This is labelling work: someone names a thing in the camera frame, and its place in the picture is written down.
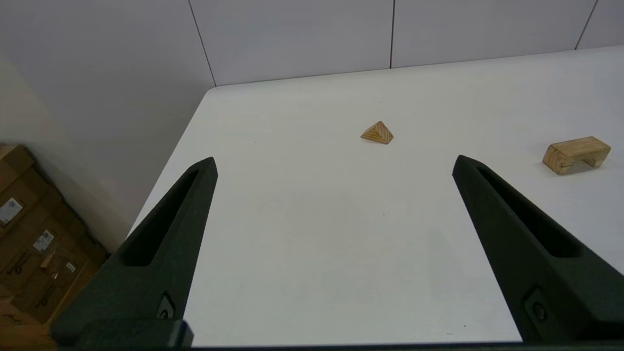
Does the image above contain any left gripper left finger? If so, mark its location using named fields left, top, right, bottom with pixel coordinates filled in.
left=49, top=157, right=219, bottom=334

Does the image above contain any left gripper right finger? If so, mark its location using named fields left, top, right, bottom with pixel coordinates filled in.
left=452, top=155, right=624, bottom=343

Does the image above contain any arched wooden building block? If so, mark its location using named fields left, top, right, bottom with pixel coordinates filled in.
left=543, top=136, right=612, bottom=176

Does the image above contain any triangular wooden building block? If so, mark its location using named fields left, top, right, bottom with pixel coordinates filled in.
left=361, top=121, right=394, bottom=145

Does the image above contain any brown cardboard box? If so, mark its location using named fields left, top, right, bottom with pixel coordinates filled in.
left=0, top=288, right=55, bottom=351
left=0, top=144, right=64, bottom=244
left=0, top=195, right=111, bottom=326

